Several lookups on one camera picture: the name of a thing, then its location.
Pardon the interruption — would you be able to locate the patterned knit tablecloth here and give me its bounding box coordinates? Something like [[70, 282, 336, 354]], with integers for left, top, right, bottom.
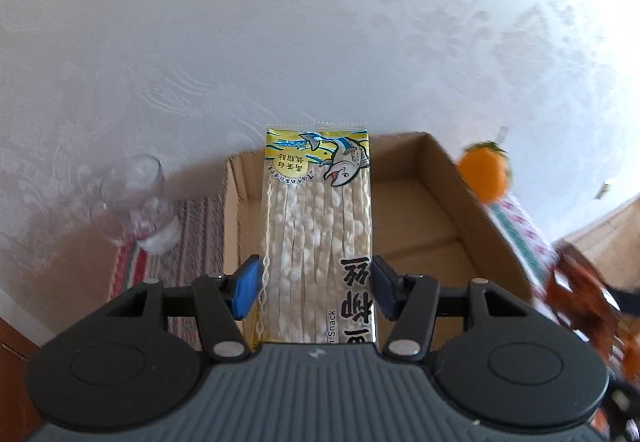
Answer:
[[107, 195, 601, 353]]

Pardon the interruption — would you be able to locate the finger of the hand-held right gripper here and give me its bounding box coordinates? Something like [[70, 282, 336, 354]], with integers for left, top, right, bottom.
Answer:
[[602, 285, 640, 311]]

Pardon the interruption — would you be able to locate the red brown snack packet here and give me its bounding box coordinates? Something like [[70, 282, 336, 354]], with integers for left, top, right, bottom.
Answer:
[[545, 249, 640, 365]]

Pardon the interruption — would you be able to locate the brown cardboard box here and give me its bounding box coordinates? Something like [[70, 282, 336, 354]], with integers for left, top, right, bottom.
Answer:
[[220, 131, 536, 353]]

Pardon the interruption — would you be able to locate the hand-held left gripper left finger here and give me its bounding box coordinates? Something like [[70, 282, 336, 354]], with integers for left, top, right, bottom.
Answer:
[[102, 256, 265, 364]]

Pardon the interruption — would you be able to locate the tan wooden furniture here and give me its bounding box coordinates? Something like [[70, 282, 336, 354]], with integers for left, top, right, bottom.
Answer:
[[557, 195, 640, 293]]

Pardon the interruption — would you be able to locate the brown wooden door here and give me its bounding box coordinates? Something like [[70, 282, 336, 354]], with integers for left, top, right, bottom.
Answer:
[[0, 289, 51, 442]]

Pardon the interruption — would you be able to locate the clear drinking glass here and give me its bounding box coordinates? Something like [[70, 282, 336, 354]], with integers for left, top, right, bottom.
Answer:
[[90, 155, 182, 254]]

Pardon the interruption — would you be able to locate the fish print snack packet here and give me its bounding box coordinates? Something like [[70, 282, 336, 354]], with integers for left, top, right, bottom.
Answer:
[[252, 122, 381, 353]]

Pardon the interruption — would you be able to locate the red snack packet black print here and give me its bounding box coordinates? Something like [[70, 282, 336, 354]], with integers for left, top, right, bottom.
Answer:
[[590, 369, 640, 442]]

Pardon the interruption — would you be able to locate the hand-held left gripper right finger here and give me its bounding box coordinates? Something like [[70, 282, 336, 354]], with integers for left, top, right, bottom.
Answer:
[[372, 255, 538, 364]]

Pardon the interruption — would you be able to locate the orange fruit with leaves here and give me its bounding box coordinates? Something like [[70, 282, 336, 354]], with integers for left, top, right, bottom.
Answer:
[[457, 138, 513, 204]]

